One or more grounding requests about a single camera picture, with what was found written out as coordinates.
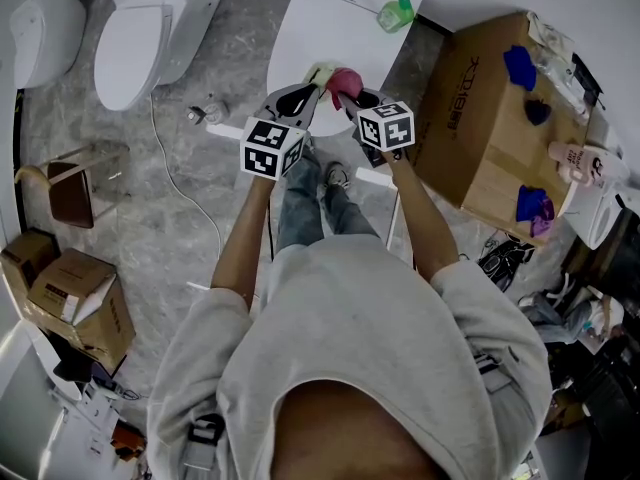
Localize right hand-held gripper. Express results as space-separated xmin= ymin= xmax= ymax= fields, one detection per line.
xmin=338 ymin=87 xmax=417 ymax=167

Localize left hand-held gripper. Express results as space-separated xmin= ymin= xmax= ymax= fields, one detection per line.
xmin=239 ymin=82 xmax=322 ymax=183

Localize pink fluffy cloth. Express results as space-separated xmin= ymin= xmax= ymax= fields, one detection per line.
xmin=326 ymin=67 xmax=363 ymax=110

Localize person's right forearm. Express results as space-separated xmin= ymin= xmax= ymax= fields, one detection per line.
xmin=387 ymin=160 xmax=461 ymax=280

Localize person's left forearm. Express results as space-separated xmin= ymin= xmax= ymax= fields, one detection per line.
xmin=209 ymin=172 xmax=275 ymax=314

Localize white toilet with flat lid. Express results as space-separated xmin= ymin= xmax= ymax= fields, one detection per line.
xmin=266 ymin=0 xmax=424 ymax=139

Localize white toilet with tall tank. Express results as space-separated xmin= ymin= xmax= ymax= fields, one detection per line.
xmin=93 ymin=0 xmax=223 ymax=113

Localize small round floor gadget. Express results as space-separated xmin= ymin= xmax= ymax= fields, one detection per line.
xmin=187 ymin=102 xmax=231 ymax=127

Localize green detergent bottle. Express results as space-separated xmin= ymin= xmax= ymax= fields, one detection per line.
xmin=375 ymin=0 xmax=416 ymax=33

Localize blue jeans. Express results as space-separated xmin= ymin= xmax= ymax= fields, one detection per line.
xmin=275 ymin=140 xmax=382 ymax=260

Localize large cardboard box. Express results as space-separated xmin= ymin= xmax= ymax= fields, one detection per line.
xmin=409 ymin=11 xmax=596 ymax=247

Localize blue glove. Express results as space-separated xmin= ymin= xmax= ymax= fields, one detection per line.
xmin=503 ymin=45 xmax=538 ymax=91
xmin=516 ymin=185 xmax=549 ymax=223

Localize dark navy glove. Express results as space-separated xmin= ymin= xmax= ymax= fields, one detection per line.
xmin=523 ymin=97 xmax=552 ymax=127

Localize white rag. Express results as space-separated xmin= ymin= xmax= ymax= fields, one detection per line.
xmin=524 ymin=11 xmax=576 ymax=64

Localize clear plastic bag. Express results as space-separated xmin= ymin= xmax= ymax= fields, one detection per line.
xmin=537 ymin=52 xmax=591 ymax=119

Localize purple glove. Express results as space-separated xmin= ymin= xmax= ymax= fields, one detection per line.
xmin=529 ymin=197 xmax=556 ymax=238

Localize black flat case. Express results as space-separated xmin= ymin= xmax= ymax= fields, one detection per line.
xmin=569 ymin=52 xmax=609 ymax=114

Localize grey sweatshirt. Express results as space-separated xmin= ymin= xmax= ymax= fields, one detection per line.
xmin=147 ymin=235 xmax=554 ymax=480

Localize wooden chair brown seat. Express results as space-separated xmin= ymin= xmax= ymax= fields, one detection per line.
xmin=13 ymin=143 xmax=131 ymax=230

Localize pile of grey clothes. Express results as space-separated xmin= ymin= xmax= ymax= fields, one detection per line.
xmin=519 ymin=287 xmax=626 ymax=350

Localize open cardboard box with flaps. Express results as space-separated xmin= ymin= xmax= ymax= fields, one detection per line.
xmin=27 ymin=247 xmax=137 ymax=375

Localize closed small cardboard box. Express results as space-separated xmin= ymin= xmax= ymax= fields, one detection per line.
xmin=0 ymin=230 xmax=61 ymax=314

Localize white floor cable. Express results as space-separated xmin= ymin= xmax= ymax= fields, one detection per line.
xmin=149 ymin=92 xmax=224 ymax=265

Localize black bag with straps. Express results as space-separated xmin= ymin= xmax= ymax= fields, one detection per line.
xmin=477 ymin=237 xmax=536 ymax=290

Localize grey harness strap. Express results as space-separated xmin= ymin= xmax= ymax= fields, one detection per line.
xmin=472 ymin=350 xmax=517 ymax=395
xmin=183 ymin=412 xmax=227 ymax=472

